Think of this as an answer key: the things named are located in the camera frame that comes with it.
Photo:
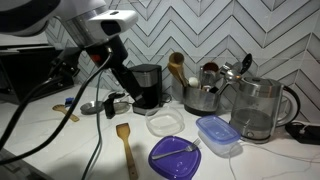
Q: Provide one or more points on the steel cup with brown rim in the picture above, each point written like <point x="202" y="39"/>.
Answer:
<point x="210" y="75"/>

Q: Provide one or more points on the wooden turner in holder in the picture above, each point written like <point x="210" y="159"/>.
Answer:
<point x="176" y="74"/>

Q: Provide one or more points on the small blue object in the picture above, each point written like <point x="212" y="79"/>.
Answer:
<point x="69" y="101"/>

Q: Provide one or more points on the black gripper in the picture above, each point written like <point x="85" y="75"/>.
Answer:
<point x="113" y="53"/>

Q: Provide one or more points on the black slotted spoon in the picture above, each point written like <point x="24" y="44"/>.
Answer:
<point x="246" y="63"/>

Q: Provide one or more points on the steel ladle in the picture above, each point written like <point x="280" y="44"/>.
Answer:
<point x="231" y="76"/>

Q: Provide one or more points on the steel utensil holder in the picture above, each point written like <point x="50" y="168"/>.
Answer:
<point x="200" y="100"/>

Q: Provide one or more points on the clear plastic container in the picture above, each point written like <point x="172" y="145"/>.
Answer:
<point x="165" y="122"/>

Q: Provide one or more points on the white round utensil head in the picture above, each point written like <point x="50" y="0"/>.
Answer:
<point x="193" y="82"/>

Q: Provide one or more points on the black countertop oven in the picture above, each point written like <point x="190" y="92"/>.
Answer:
<point x="23" y="70"/>

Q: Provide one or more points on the black steel coffee maker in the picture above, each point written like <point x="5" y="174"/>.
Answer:
<point x="151" y="78"/>

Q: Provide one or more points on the black power adapter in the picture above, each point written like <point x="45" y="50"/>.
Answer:
<point x="305" y="133"/>

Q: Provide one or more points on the round wooden spoon in holder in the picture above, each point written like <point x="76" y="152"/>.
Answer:
<point x="176" y="59"/>

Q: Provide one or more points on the purple plastic lid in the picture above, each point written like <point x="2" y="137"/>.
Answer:
<point x="175" y="165"/>

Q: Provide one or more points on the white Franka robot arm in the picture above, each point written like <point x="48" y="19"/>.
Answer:
<point x="66" y="16"/>

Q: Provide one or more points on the glass steel electric kettle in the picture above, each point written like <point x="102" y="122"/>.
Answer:
<point x="255" y="110"/>

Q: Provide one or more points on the plastic container with blue lid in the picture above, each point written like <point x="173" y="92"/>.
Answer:
<point x="216" y="130"/>

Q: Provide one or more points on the wooden flat spatula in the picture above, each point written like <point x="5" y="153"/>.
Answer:
<point x="126" y="146"/>

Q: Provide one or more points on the metal fork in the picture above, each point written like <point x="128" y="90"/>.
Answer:
<point x="173" y="152"/>

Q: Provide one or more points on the small round metal plate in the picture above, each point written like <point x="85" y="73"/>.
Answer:
<point x="90" y="107"/>

